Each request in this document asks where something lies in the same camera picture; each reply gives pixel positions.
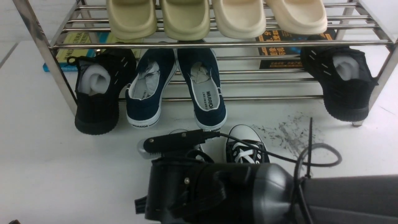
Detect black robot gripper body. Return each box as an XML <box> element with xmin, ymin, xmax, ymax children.
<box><xmin>135</xmin><ymin>157</ymin><xmax>258</xmax><ymax>224</ymax></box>

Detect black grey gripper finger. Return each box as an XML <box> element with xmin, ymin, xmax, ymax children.
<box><xmin>137</xmin><ymin>129</ymin><xmax>220</xmax><ymax>160</ymax></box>

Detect black lace-up sneaker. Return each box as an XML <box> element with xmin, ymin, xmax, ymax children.
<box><xmin>169</xmin><ymin>129</ymin><xmax>205</xmax><ymax>161</ymax></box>
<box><xmin>224</xmin><ymin>124</ymin><xmax>270</xmax><ymax>164</ymax></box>

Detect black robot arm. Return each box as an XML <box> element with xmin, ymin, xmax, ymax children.
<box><xmin>135</xmin><ymin>129</ymin><xmax>397</xmax><ymax>224</ymax></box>

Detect stainless steel shoe rack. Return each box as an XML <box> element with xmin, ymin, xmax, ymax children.
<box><xmin>13</xmin><ymin>0</ymin><xmax>397</xmax><ymax>115</ymax></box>

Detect navy canvas shoe left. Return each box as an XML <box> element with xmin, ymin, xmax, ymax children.
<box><xmin>125</xmin><ymin>49</ymin><xmax>177</xmax><ymax>128</ymax></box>

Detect navy canvas shoe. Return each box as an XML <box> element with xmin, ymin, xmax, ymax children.
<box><xmin>125</xmin><ymin>49</ymin><xmax>177</xmax><ymax>128</ymax></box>
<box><xmin>175</xmin><ymin>48</ymin><xmax>227</xmax><ymax>130</ymax></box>

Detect black knit sneaker left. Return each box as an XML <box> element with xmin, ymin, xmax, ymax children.
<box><xmin>67</xmin><ymin>48</ymin><xmax>136</xmax><ymax>135</ymax></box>

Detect black knit sneaker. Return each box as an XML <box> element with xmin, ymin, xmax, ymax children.
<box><xmin>300</xmin><ymin>46</ymin><xmax>378</xmax><ymax>122</ymax></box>
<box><xmin>67</xmin><ymin>48</ymin><xmax>136</xmax><ymax>135</ymax></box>

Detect navy canvas shoe right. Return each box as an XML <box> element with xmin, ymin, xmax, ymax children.
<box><xmin>175</xmin><ymin>48</ymin><xmax>227</xmax><ymax>130</ymax></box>

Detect yellow green book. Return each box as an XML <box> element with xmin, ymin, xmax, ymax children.
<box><xmin>56</xmin><ymin>32</ymin><xmax>143</xmax><ymax>72</ymax></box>

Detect olive green slipper left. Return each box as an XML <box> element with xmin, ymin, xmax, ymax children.
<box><xmin>106</xmin><ymin>0</ymin><xmax>157</xmax><ymax>40</ymax></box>

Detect olive green slipper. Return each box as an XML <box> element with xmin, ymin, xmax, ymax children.
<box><xmin>106</xmin><ymin>0</ymin><xmax>157</xmax><ymax>40</ymax></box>
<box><xmin>159</xmin><ymin>0</ymin><xmax>211</xmax><ymax>41</ymax></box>

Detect olive green slipper right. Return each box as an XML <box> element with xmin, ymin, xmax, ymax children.
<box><xmin>159</xmin><ymin>0</ymin><xmax>211</xmax><ymax>41</ymax></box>

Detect cream slipper left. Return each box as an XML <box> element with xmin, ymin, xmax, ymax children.
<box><xmin>212</xmin><ymin>0</ymin><xmax>267</xmax><ymax>39</ymax></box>

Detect cream slipper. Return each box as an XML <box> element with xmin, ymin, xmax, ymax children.
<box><xmin>265</xmin><ymin>0</ymin><xmax>327</xmax><ymax>35</ymax></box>
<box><xmin>212</xmin><ymin>0</ymin><xmax>267</xmax><ymax>39</ymax></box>

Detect dark object bottom left corner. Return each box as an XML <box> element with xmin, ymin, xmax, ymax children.
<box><xmin>9</xmin><ymin>220</ymin><xmax>21</xmax><ymax>224</ymax></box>

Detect black orange book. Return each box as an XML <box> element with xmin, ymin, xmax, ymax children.
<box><xmin>256</xmin><ymin>29</ymin><xmax>337</xmax><ymax>69</ymax></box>

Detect cream slipper right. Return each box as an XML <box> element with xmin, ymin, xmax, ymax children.
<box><xmin>265</xmin><ymin>0</ymin><xmax>327</xmax><ymax>35</ymax></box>

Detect black knit sneaker right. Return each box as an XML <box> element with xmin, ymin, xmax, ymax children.
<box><xmin>300</xmin><ymin>46</ymin><xmax>378</xmax><ymax>122</ymax></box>

